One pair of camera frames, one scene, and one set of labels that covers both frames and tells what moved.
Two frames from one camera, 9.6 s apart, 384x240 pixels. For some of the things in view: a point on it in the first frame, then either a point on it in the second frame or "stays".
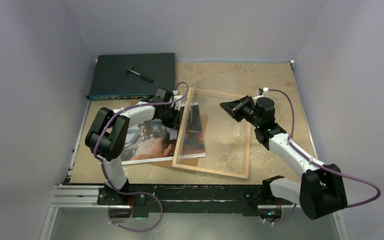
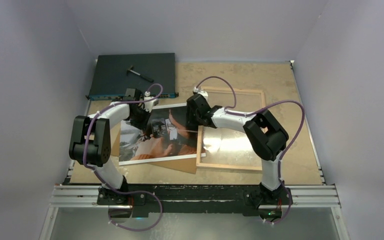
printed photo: [154, 139] stays
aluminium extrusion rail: [88, 197] stays
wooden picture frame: [175, 163] -> [227, 148]
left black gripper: [172, 124] -> [142, 125]
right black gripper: [235, 107] -> [190, 119]
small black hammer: [130, 70] stays
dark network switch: [139, 75] stays
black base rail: [188, 200] stays
